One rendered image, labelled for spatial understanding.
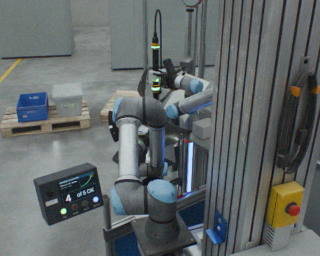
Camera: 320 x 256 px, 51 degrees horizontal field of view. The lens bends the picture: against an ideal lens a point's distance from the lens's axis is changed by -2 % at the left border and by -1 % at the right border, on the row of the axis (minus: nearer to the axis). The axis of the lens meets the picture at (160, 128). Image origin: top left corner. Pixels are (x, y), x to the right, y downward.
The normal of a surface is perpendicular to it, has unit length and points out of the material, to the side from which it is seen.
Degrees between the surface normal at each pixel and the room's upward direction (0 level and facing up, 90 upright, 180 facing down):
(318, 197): 90
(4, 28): 90
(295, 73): 90
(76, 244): 0
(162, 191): 7
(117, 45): 90
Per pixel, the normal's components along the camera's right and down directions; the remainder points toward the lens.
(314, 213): -0.83, 0.24
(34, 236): 0.00, -0.90
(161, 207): 0.05, 0.43
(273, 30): 0.35, 0.40
